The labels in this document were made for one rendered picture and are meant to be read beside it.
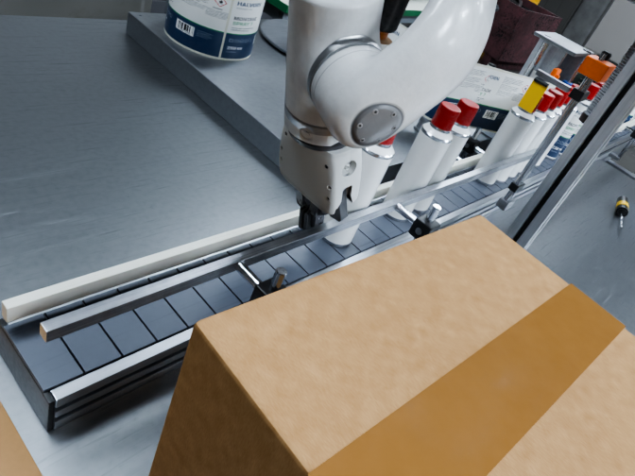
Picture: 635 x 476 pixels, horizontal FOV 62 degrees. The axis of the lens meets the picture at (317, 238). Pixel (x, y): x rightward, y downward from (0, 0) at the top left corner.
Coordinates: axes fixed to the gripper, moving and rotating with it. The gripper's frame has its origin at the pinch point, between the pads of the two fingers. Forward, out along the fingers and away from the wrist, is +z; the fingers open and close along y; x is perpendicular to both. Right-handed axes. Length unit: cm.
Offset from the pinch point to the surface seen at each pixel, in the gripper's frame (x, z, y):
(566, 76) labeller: -93, 21, 7
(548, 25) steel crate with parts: -522, 232, 176
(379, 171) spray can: -9.5, -4.3, -2.3
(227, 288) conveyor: 14.8, 1.4, -1.3
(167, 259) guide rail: 19.3, -3.7, 3.2
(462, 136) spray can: -30.8, 1.2, -1.9
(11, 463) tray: 41.1, -3.3, -6.6
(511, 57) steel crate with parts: -477, 255, 182
